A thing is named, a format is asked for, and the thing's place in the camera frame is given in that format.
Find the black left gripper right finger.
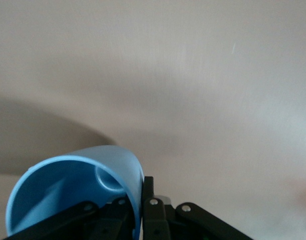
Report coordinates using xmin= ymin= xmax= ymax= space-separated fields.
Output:
xmin=142 ymin=176 xmax=253 ymax=240

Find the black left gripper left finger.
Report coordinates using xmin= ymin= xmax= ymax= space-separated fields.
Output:
xmin=2 ymin=197 xmax=133 ymax=240

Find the light blue plastic cup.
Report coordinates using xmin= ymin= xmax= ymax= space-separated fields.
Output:
xmin=5 ymin=144 xmax=145 ymax=240

